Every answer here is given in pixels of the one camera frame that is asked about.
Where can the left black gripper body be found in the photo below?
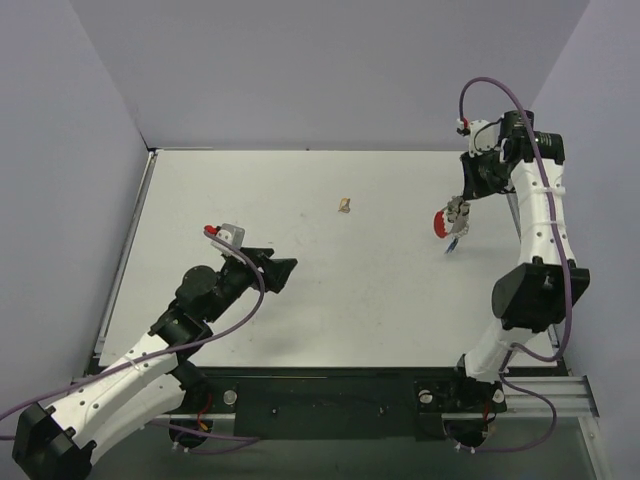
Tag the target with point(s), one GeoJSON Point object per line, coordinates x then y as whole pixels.
{"type": "Point", "coordinates": [261, 266]}

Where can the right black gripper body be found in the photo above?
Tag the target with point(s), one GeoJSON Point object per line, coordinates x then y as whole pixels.
{"type": "Point", "coordinates": [458, 212]}

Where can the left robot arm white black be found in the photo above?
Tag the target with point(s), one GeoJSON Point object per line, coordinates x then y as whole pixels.
{"type": "Point", "coordinates": [65, 439]}

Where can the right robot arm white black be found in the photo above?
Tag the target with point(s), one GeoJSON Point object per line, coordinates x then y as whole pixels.
{"type": "Point", "coordinates": [502, 157]}

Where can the key with blue tag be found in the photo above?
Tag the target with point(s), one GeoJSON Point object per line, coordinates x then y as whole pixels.
{"type": "Point", "coordinates": [452, 246]}

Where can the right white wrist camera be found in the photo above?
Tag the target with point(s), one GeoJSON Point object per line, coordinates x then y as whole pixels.
{"type": "Point", "coordinates": [482, 135]}

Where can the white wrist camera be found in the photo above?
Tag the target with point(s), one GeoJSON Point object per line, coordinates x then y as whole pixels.
{"type": "Point", "coordinates": [482, 135]}
{"type": "Point", "coordinates": [226, 238]}

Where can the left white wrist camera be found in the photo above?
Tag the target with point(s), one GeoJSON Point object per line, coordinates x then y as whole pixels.
{"type": "Point", "coordinates": [226, 238]}

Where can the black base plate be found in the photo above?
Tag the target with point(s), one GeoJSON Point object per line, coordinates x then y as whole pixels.
{"type": "Point", "coordinates": [299, 403]}

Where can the aluminium frame rail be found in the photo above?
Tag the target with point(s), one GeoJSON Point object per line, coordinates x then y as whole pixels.
{"type": "Point", "coordinates": [531, 397]}

